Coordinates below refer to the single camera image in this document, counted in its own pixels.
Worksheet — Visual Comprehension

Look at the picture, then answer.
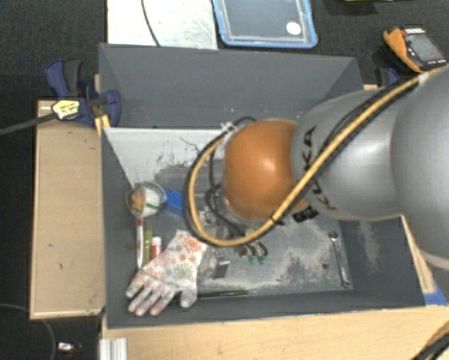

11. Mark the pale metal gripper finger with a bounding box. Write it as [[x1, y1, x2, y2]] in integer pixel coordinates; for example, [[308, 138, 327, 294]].
[[203, 252, 219, 278], [213, 250, 232, 280]]

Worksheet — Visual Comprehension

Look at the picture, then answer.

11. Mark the thin black rod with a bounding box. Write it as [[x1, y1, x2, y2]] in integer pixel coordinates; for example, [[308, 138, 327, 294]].
[[197, 290, 249, 299]]

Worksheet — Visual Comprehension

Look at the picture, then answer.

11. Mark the white floral work glove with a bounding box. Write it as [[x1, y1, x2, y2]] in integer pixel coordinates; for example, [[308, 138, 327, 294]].
[[125, 229, 209, 318]]

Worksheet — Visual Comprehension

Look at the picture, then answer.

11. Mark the blue plastic piece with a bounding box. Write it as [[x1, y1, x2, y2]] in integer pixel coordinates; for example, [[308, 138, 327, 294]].
[[165, 189, 185, 216]]

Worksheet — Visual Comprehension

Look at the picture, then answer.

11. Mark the olive green flat stick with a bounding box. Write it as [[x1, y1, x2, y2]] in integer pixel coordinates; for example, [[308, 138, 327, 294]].
[[143, 220, 154, 266]]

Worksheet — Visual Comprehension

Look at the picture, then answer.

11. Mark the silver metal wrench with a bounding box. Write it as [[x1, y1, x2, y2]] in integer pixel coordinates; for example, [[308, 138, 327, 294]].
[[327, 231, 352, 289]]

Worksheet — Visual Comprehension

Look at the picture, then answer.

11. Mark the pale wood flat board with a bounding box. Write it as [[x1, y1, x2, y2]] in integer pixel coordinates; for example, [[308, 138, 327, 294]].
[[29, 99, 107, 321]]

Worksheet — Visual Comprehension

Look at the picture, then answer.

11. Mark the grey metal bin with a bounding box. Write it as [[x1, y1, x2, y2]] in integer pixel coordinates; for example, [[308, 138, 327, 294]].
[[98, 43, 426, 330]]

